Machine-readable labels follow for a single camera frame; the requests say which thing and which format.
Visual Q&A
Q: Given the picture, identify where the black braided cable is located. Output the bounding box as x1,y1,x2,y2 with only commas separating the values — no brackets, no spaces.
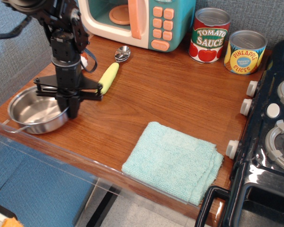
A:
0,15,33,40

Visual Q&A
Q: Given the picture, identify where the toy microwave teal and cream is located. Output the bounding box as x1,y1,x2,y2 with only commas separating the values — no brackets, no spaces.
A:
78,0,196,52

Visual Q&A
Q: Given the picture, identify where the plush white brown mushroom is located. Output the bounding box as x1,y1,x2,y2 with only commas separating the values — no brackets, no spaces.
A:
80,52,88,70

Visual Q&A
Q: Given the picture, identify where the small stainless steel pot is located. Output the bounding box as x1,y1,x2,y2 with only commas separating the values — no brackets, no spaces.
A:
2,87,69,134

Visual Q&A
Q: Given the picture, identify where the pineapple slices can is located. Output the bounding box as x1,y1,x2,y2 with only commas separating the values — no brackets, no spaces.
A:
224,30,267,75

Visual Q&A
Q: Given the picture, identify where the tomato sauce can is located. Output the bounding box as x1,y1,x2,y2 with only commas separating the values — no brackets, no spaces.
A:
189,8,231,63

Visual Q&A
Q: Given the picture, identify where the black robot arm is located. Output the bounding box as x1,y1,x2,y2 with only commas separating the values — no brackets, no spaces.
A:
3,0,102,119

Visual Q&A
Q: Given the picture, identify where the black toy stove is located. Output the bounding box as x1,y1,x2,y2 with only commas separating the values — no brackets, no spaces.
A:
195,40,284,227

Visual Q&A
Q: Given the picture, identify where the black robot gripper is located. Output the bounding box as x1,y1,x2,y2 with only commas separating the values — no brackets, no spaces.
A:
34,60,103,119

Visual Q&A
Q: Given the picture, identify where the orange black object bottom left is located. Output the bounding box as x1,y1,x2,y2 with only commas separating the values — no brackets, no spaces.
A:
0,205,24,227

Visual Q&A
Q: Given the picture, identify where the light blue folded cloth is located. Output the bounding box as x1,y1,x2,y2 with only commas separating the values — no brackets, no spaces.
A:
122,122,223,206

